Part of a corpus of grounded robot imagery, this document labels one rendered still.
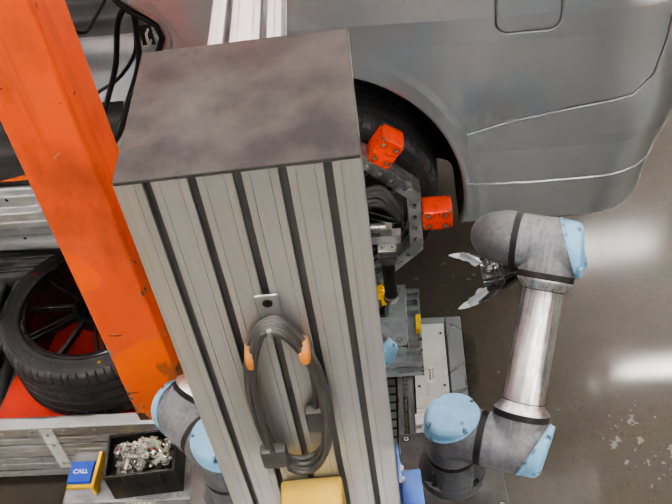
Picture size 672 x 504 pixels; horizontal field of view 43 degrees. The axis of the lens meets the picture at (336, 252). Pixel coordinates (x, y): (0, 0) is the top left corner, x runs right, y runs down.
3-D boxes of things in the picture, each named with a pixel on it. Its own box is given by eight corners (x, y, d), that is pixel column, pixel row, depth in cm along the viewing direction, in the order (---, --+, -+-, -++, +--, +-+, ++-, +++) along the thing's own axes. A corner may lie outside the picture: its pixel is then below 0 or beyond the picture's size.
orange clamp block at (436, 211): (421, 214, 256) (451, 212, 255) (422, 231, 251) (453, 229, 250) (420, 196, 251) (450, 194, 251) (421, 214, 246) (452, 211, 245)
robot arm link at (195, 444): (224, 503, 182) (211, 469, 172) (187, 466, 189) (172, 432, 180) (266, 466, 187) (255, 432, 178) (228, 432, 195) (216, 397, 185)
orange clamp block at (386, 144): (387, 154, 241) (404, 131, 235) (387, 171, 235) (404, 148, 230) (365, 144, 238) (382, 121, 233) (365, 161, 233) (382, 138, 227)
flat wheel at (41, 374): (189, 259, 333) (174, 215, 317) (217, 387, 286) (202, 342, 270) (21, 305, 325) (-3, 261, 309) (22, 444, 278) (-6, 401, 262)
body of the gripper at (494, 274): (476, 257, 223) (522, 248, 221) (479, 264, 231) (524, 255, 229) (481, 285, 221) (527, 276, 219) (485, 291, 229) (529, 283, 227)
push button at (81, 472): (97, 464, 247) (95, 460, 246) (92, 485, 242) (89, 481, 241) (74, 465, 248) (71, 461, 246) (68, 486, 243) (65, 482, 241)
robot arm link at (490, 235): (453, 256, 176) (488, 259, 223) (505, 265, 173) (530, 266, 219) (462, 201, 176) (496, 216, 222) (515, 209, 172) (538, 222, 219)
